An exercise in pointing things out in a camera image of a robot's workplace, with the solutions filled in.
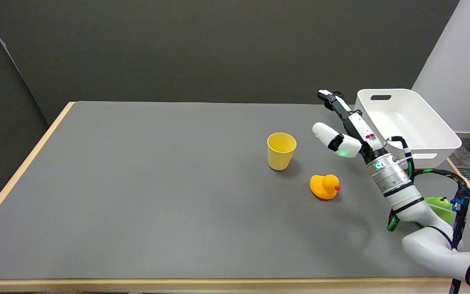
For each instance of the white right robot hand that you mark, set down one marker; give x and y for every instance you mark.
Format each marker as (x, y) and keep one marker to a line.
(351, 122)

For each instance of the yellow plastic cup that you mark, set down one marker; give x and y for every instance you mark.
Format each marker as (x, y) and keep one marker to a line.
(280, 152)

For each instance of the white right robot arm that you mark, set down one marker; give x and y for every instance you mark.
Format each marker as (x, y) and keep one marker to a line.
(418, 216)

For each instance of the white plastic bin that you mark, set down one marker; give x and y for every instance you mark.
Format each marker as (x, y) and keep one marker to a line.
(406, 122)

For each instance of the yellow rubber duck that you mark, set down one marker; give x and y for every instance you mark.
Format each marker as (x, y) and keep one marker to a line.
(324, 186)

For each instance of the green toy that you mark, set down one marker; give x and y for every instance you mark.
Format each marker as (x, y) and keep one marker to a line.
(441, 206)

